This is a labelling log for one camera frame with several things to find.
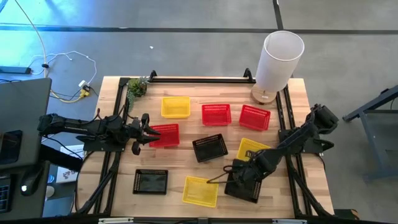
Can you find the white lamp with wooden base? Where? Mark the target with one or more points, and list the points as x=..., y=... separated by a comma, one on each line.
x=278, y=65

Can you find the small white round cap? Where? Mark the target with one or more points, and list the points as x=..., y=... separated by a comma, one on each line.
x=49, y=192

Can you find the yellow plastic mesh basket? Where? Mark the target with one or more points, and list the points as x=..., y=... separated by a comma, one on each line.
x=248, y=144
x=199, y=191
x=175, y=107

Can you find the silver metal bracket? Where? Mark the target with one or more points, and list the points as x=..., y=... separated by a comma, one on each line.
x=289, y=221
x=115, y=221

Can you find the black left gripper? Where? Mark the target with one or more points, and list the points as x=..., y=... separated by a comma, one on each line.
x=136, y=130

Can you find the black aluminium extrusion frame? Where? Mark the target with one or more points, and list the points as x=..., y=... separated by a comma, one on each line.
x=180, y=80

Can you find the black power strip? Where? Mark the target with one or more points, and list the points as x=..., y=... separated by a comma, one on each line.
x=15, y=70

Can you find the white power adapter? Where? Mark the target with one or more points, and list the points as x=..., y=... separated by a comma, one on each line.
x=83, y=83

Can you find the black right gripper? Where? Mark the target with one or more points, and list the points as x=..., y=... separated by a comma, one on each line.
x=245, y=174

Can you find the black computer mouse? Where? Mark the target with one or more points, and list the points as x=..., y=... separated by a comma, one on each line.
x=31, y=182

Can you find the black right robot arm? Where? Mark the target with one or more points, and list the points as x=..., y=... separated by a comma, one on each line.
x=295, y=137

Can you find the black plastic mesh basket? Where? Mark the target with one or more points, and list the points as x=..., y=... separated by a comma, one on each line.
x=239, y=196
x=150, y=182
x=210, y=148

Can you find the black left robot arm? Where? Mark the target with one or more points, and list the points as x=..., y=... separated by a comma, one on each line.
x=77, y=126

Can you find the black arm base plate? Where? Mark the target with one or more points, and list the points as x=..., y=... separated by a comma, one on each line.
x=315, y=149
x=90, y=147

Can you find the grey-blue metal table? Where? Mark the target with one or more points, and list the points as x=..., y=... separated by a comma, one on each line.
x=370, y=105

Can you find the black desk crossbar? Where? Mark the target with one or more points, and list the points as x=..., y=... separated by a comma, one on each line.
x=59, y=158

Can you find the black smartphone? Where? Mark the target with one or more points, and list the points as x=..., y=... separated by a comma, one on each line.
x=11, y=147

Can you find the small green potted succulent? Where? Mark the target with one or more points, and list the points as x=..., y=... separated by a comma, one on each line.
x=136, y=88

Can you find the dark grey desk shelf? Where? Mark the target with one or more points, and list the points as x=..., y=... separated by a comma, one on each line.
x=34, y=205

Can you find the red plastic mesh basket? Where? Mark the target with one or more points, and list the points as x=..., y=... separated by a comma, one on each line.
x=216, y=115
x=255, y=118
x=169, y=135

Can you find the black keyboard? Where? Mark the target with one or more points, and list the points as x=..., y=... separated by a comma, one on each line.
x=4, y=196

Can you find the grey side desk top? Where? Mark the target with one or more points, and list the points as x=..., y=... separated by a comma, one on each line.
x=28, y=102

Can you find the white printed cardboard box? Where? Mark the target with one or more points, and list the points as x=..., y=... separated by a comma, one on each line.
x=66, y=175

